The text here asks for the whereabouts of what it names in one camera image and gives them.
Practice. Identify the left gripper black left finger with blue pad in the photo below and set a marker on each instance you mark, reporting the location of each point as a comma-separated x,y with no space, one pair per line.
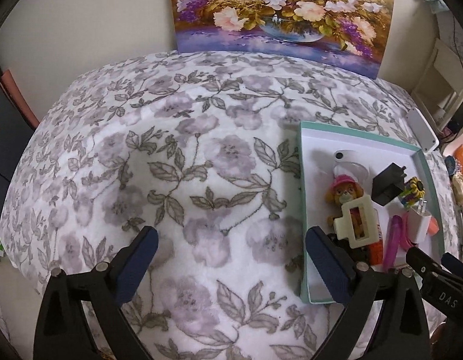
62,331

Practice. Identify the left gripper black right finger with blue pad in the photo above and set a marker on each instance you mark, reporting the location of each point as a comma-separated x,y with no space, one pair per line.
401,331

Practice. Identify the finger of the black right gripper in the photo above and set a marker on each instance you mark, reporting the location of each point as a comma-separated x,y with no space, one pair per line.
442,288

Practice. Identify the white plug charger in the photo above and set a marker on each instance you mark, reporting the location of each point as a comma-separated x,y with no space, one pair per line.
418,222

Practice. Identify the red white glue bottle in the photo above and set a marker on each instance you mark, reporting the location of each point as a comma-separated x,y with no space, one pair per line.
376,250

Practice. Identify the cream hair claw clip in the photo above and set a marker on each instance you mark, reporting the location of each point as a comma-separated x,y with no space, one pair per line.
343,225

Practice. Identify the black charger cube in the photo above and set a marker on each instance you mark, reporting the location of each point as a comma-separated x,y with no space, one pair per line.
388,184

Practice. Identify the pink puppy toy figure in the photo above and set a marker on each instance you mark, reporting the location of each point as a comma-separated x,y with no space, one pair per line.
344,189

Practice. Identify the pink small object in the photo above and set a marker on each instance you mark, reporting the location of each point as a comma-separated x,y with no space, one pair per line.
405,242

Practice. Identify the purple pink marker pen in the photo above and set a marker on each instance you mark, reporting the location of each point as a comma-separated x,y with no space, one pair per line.
393,242

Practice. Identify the beige woven ball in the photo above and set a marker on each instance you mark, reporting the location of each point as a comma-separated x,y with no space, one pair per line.
457,186

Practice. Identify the teal white cardboard box lid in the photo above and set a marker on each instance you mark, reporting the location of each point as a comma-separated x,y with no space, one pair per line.
317,144

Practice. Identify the blue round tin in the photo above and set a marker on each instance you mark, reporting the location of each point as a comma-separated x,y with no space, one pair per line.
451,165

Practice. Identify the white rectangular box device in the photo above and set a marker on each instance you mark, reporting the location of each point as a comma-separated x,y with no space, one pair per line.
422,130

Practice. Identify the white chair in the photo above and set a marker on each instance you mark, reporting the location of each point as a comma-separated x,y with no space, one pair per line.
439,91

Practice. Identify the floral grey white blanket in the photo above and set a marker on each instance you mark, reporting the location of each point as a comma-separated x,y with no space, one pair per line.
203,148

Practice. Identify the flower bouquet painting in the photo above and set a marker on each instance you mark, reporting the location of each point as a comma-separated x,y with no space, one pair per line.
347,34

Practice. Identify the white round camera device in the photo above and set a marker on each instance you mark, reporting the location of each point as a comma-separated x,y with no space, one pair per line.
350,163

